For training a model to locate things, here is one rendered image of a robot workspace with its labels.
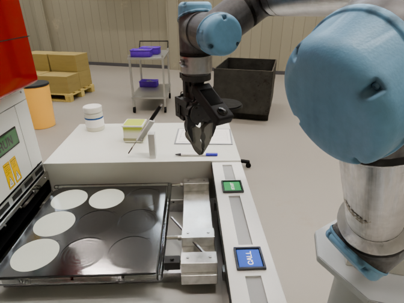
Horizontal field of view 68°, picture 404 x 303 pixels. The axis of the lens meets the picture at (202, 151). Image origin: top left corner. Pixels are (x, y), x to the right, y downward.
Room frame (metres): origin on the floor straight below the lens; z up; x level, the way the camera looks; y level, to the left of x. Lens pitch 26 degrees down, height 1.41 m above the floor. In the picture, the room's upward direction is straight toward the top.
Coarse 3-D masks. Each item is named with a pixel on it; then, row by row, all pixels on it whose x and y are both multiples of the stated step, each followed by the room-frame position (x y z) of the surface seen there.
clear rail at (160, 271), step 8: (168, 184) 0.80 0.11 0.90; (168, 192) 0.75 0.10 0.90; (168, 200) 0.71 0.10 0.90; (168, 208) 0.68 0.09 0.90; (168, 216) 0.65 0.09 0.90; (160, 248) 0.53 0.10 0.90; (160, 256) 0.50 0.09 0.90; (160, 264) 0.48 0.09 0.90; (160, 272) 0.45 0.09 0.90; (160, 280) 0.44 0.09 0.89
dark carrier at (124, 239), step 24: (144, 192) 0.76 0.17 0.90; (96, 216) 0.65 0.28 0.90; (120, 216) 0.64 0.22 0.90; (144, 216) 0.65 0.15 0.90; (24, 240) 0.55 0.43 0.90; (72, 240) 0.55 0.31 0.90; (96, 240) 0.55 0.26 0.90; (120, 240) 0.55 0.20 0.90; (144, 240) 0.55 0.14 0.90; (0, 264) 0.48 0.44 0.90; (48, 264) 0.48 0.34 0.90; (72, 264) 0.48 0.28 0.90; (96, 264) 0.48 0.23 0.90; (120, 264) 0.48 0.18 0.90; (144, 264) 0.48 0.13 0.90
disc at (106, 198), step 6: (96, 192) 0.76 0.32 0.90; (102, 192) 0.76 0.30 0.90; (108, 192) 0.76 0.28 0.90; (114, 192) 0.76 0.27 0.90; (120, 192) 0.76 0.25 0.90; (90, 198) 0.73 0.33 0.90; (96, 198) 0.73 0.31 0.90; (102, 198) 0.73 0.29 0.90; (108, 198) 0.73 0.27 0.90; (114, 198) 0.73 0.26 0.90; (120, 198) 0.73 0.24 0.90; (90, 204) 0.70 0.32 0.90; (96, 204) 0.70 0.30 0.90; (102, 204) 0.70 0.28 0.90; (108, 204) 0.70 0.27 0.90; (114, 204) 0.70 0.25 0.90
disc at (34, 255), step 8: (40, 240) 0.55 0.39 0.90; (48, 240) 0.55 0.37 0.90; (24, 248) 0.53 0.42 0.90; (32, 248) 0.53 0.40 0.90; (40, 248) 0.53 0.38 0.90; (48, 248) 0.53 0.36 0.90; (56, 248) 0.53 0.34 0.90; (16, 256) 0.50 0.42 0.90; (24, 256) 0.50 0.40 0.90; (32, 256) 0.50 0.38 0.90; (40, 256) 0.50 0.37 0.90; (48, 256) 0.50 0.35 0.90; (16, 264) 0.48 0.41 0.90; (24, 264) 0.48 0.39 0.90; (32, 264) 0.48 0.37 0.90; (40, 264) 0.48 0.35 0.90
